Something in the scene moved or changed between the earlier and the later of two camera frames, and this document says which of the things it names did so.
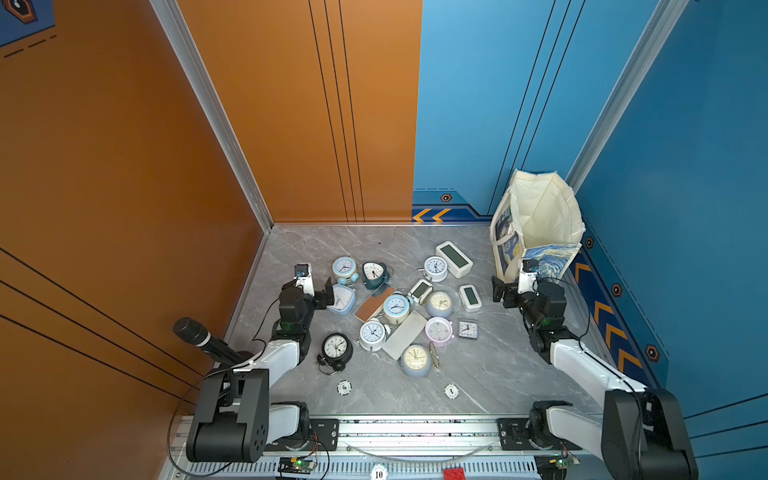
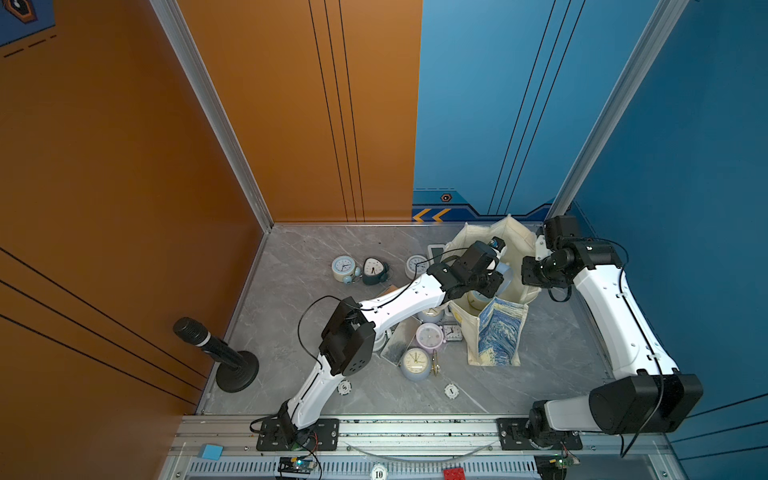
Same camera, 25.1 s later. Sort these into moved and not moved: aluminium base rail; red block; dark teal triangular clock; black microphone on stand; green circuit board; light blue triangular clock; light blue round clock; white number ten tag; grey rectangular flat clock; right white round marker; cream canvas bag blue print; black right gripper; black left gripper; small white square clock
Moved: black right gripper; small white square clock; cream canvas bag blue print; black left gripper; light blue triangular clock
Not moved: aluminium base rail; dark teal triangular clock; black microphone on stand; grey rectangular flat clock; red block; right white round marker; light blue round clock; green circuit board; white number ten tag
